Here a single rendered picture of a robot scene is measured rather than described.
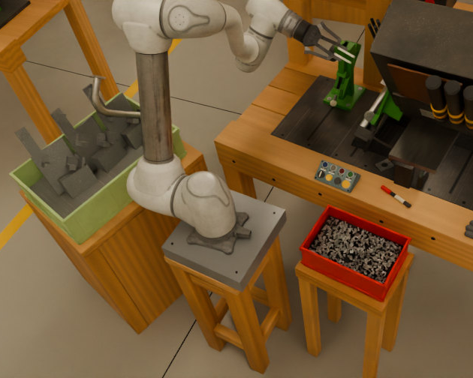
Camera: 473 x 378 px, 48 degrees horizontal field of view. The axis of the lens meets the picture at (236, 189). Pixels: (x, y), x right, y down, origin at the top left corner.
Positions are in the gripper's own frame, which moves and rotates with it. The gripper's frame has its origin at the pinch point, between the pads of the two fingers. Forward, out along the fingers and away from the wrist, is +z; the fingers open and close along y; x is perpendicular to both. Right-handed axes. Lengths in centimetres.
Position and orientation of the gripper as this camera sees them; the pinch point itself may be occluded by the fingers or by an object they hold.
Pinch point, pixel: (344, 55)
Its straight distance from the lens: 204.5
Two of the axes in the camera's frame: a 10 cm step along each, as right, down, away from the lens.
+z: 8.4, 5.3, -1.2
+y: 4.8, -8.2, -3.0
